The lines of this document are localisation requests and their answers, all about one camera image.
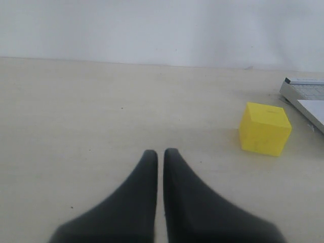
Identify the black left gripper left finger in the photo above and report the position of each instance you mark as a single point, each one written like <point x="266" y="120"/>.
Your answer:
<point x="127" y="215"/>

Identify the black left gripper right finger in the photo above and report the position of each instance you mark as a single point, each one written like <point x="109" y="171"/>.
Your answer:
<point x="196" y="213"/>

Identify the yellow foam cube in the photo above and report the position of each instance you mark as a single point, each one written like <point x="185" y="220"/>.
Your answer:
<point x="264" y="129"/>

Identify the white paper sheet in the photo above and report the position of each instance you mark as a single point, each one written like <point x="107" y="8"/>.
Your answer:
<point x="314" y="107"/>

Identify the grey paper cutter base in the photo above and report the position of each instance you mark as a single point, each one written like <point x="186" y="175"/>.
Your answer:
<point x="294" y="89"/>

